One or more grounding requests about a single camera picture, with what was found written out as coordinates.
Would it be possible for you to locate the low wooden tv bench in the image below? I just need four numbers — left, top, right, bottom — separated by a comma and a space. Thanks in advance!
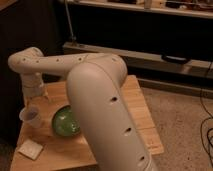
63, 42, 210, 77

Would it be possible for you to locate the black device on bench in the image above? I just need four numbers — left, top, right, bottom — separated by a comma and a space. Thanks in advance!
161, 55, 191, 65

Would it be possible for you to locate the metal lamp pole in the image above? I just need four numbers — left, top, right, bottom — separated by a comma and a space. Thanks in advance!
64, 0, 77, 45

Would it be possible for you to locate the green ceramic bowl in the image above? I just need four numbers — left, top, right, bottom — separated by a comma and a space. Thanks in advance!
52, 105, 80, 137

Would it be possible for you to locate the black cable on floor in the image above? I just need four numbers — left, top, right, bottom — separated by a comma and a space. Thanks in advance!
198, 61, 213, 161

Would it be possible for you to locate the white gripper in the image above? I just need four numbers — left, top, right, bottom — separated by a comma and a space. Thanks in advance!
22, 79, 49, 109

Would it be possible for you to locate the white square coaster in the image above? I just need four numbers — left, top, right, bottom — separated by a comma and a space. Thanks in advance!
18, 139, 43, 160

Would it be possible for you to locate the wooden table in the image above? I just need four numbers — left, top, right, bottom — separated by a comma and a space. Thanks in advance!
10, 75, 164, 171

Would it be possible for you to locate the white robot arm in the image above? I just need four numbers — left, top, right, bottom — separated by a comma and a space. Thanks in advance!
8, 47, 158, 171

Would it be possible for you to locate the translucent white cup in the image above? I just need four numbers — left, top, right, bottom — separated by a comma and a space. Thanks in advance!
19, 106, 42, 128

